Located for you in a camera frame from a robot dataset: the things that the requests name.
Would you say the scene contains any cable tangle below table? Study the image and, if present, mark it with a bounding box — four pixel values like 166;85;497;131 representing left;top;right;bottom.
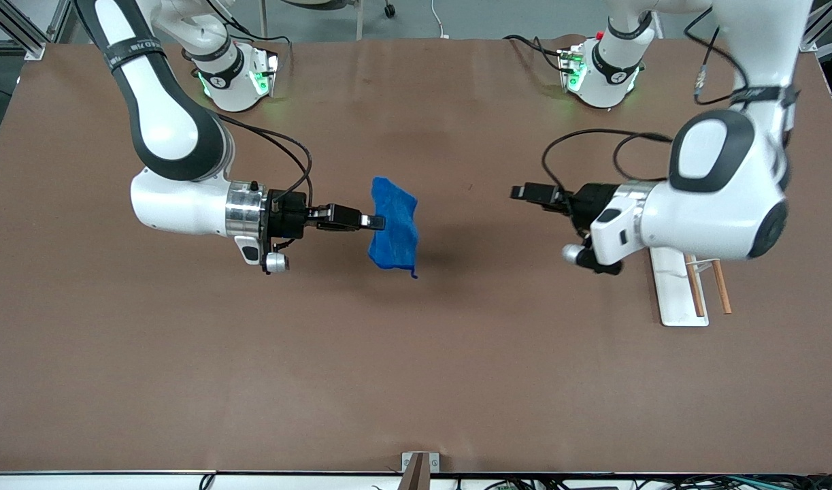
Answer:
456;474;832;490

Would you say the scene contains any blue microfibre towel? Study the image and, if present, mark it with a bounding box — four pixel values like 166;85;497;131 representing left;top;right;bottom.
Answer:
367;176;420;280

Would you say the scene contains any metal mounting post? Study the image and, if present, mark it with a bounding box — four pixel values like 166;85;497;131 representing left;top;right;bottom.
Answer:
397;453;430;490

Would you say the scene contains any black left arm base cable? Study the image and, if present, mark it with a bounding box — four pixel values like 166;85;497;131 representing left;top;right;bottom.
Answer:
503;34;569;72

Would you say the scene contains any grey chair base with caster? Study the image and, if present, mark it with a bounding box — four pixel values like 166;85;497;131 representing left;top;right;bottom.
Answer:
259;0;397;42

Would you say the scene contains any metal table edge bracket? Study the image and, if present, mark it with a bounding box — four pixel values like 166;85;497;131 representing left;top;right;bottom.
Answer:
401;452;440;474

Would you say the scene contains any brown paper table cover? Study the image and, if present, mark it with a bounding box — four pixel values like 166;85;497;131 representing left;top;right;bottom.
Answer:
0;37;832;475

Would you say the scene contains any white towel rack stand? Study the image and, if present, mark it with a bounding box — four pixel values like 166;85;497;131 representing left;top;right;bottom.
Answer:
649;246;721;327

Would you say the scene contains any black arm base cable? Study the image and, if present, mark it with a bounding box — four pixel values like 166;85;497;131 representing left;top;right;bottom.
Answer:
205;0;294;69
503;34;569;72

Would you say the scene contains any white floor cable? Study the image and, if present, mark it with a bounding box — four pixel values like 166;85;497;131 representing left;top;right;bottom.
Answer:
431;0;452;39

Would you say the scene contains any black right arm base cable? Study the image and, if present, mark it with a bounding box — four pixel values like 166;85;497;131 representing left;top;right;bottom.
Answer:
205;0;294;69

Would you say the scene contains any aluminium frame profile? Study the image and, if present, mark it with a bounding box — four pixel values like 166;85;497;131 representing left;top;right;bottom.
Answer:
0;0;69;62
800;0;832;52

